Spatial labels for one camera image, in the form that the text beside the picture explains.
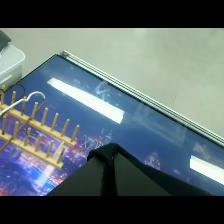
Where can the wooden peg rack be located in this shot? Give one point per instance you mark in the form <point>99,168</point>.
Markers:
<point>40,125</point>

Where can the black garment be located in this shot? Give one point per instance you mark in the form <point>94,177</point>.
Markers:
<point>108,160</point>

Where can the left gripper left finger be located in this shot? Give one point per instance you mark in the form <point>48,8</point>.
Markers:
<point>80,181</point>

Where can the white clothes hanger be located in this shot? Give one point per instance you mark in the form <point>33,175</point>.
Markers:
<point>33,95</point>

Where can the white box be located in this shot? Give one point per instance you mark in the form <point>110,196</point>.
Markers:
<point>10,65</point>

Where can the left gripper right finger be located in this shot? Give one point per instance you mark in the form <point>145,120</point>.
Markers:
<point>136,181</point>

